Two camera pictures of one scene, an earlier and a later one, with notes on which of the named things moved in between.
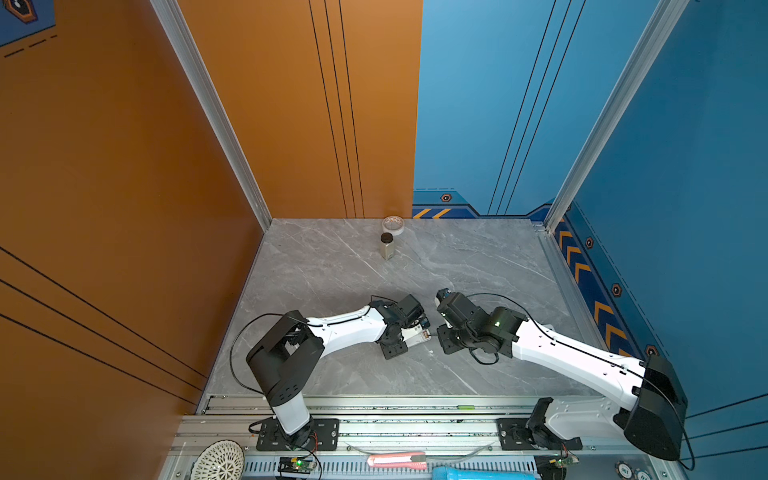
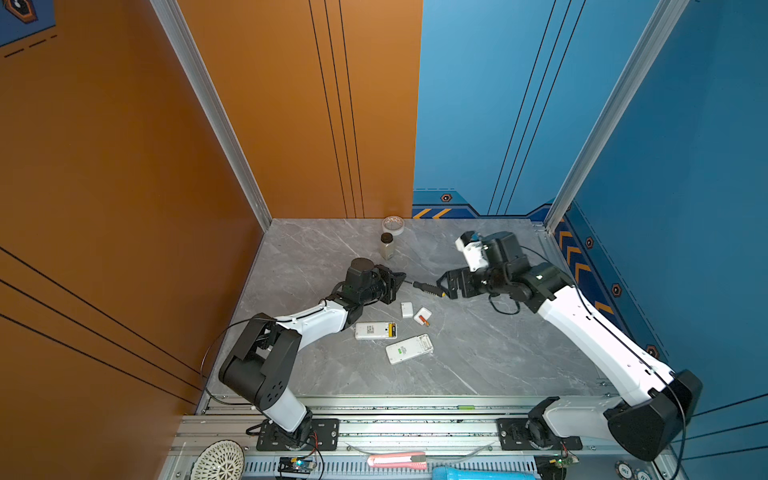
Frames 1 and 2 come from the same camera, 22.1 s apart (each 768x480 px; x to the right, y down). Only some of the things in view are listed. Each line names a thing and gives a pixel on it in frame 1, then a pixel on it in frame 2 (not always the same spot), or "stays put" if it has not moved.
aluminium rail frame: x=402 y=438 stays put
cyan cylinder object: x=485 y=473 stays put
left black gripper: x=394 y=352 to x=393 y=283
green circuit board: x=299 y=465 stays put
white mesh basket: x=219 y=460 stays put
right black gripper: x=446 y=347 to x=462 y=276
